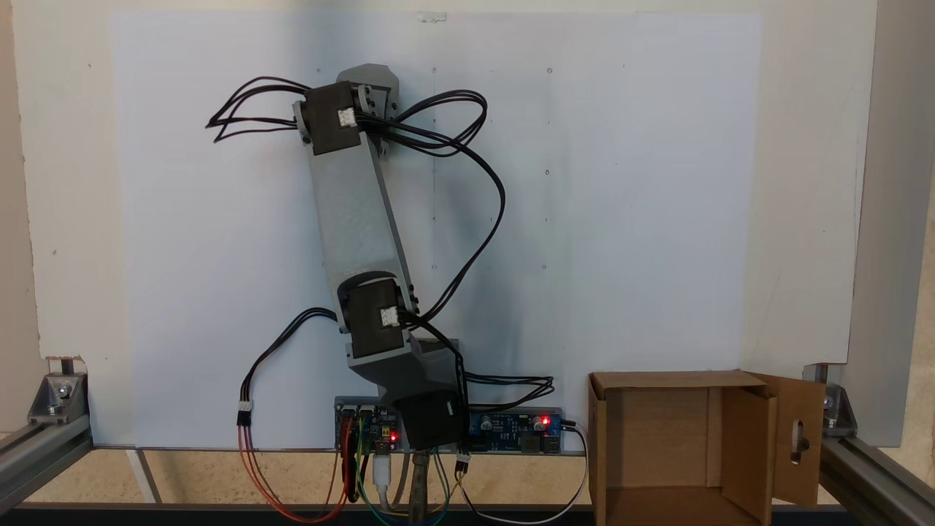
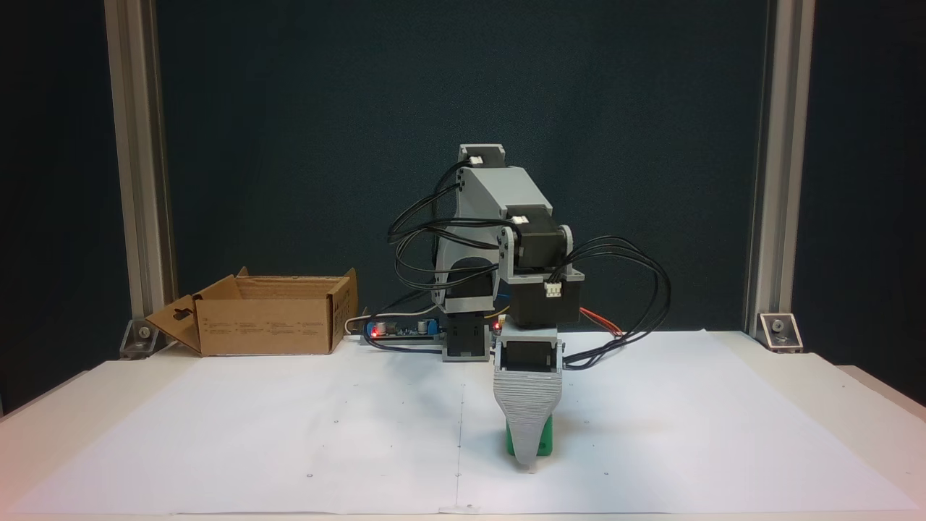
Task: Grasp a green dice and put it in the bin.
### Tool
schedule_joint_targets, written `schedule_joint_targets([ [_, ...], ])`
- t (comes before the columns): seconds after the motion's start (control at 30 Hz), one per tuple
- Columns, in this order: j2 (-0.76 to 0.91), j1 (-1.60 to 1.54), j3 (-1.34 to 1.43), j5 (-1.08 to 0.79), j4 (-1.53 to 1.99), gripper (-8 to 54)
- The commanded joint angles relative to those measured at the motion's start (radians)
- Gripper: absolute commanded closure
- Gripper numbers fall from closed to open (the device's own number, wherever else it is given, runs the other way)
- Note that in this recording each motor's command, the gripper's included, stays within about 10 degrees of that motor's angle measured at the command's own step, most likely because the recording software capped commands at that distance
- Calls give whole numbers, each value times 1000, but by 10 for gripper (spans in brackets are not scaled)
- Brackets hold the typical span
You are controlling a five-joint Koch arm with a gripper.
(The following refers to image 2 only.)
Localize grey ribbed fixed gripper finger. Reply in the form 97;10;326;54
494;370;564;472

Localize green dice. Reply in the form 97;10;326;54
505;414;556;458

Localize blue circuit board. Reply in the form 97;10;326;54
360;317;443;344

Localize open cardboard box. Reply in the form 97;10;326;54
145;266;360;357

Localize orange red wires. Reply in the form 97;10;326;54
579;307;624;338

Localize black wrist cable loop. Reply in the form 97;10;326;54
548;236;673;370

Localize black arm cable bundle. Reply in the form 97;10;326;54
388;162;509;292

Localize metal corner bracket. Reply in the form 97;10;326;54
119;317;178;360
757;313;804;354

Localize aluminium frame post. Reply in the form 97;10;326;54
744;0;817;337
103;0;178;341

